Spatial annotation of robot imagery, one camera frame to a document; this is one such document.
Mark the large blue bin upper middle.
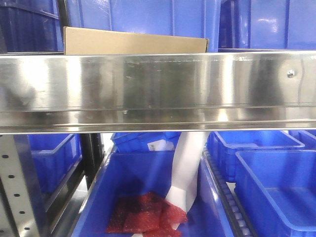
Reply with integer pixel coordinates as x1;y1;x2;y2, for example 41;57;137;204
66;0;221;52

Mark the red bubble wrap sheet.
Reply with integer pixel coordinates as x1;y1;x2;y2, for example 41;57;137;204
106;192;188;237

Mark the black roller track rail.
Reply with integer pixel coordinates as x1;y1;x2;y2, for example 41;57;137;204
203;148;256;237

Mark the blue bin centre back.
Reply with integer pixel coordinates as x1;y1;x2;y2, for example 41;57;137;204
111;131;181;153

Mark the blue bin lower right front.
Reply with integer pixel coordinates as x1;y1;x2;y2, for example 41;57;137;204
235;150;316;237

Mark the blue bin far right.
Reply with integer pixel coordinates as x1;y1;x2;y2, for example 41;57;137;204
288;129;316;150

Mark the stainless steel shelf rail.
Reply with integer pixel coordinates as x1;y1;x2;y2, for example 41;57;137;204
0;51;316;134

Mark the screw on shelf rail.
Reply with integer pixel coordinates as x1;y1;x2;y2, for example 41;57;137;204
287;70;296;78

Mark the tall brown cardboard box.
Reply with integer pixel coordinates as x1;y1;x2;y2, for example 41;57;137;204
63;27;209;55

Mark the blue bin lower left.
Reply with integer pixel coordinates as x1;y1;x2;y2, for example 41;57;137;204
28;133;81;193

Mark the perforated metal shelf upright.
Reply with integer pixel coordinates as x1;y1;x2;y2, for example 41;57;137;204
0;135;50;237

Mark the blue bin lower centre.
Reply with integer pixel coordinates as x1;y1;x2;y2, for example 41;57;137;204
72;151;234;237

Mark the white paper label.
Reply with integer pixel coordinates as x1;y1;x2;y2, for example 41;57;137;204
147;139;175;151

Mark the blue bin lower right back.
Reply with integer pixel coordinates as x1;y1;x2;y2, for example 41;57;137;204
206;130;306;183

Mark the blue bin upper right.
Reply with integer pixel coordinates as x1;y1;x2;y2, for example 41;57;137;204
219;0;316;50

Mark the dark blue bin upper left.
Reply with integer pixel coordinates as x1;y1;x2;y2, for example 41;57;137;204
0;0;63;52

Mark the black shelf post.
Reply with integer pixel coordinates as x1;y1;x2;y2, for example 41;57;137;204
79;133;104;190

